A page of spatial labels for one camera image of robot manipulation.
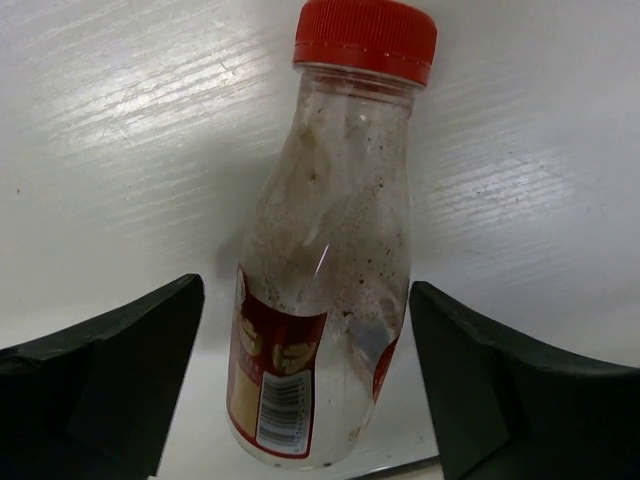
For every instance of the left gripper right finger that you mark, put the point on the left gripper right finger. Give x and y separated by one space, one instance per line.
505 405

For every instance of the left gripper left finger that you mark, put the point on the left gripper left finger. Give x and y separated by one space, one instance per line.
96 400

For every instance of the red cap bottle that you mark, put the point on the red cap bottle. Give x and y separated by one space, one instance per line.
324 270

